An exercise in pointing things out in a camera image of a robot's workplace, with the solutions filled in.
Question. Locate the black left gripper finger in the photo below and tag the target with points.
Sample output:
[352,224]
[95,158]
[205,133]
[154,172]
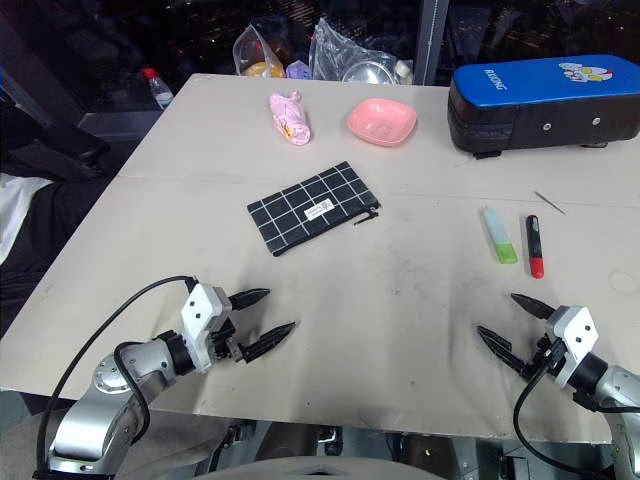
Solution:
[250,297]
[267,341]

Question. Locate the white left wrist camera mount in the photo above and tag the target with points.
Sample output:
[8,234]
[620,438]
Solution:
[200,320]

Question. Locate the clear plastic bag metal bowl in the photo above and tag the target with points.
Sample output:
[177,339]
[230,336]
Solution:
[352,55]

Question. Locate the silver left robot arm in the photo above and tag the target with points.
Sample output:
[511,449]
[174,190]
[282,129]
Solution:
[107,395]

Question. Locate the black red marker pen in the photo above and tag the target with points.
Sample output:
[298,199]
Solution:
[534,246]

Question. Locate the dark rounded robot base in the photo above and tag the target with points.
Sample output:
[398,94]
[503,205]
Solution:
[320,469]

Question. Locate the pink folded umbrella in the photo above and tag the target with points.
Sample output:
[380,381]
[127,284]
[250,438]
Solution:
[290,117]

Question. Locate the green highlighter pen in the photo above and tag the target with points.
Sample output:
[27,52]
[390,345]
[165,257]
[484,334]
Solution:
[499,236]

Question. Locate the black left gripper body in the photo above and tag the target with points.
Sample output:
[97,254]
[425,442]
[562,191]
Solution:
[226,340]

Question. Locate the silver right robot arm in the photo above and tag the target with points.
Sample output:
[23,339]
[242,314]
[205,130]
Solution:
[612,387]

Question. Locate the clear plastic bag orange contents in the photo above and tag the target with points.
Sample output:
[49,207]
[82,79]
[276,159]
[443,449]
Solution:
[262,52]

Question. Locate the grey metal post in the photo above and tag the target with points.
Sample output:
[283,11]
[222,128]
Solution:
[430,42]

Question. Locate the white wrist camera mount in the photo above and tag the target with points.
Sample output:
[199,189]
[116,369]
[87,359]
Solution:
[200,320]
[575,337]

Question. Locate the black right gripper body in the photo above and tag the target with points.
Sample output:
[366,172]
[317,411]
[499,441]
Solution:
[540,356]

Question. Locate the pink square bowl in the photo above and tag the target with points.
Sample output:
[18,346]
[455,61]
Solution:
[382,121]

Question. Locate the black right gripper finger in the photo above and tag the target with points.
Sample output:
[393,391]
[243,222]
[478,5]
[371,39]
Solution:
[534,305]
[502,349]

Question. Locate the plastic bottle red cap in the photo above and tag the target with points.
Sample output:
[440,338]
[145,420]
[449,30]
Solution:
[157,89]

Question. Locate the blue black padded case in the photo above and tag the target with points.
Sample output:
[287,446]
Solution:
[542,102]

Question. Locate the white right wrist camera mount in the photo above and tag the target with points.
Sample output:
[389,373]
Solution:
[575,337]

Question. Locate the thin dark metal needle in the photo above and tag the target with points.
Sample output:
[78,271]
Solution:
[549,202]

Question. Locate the black grid pencil pouch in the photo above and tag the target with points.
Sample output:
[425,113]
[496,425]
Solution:
[313,208]

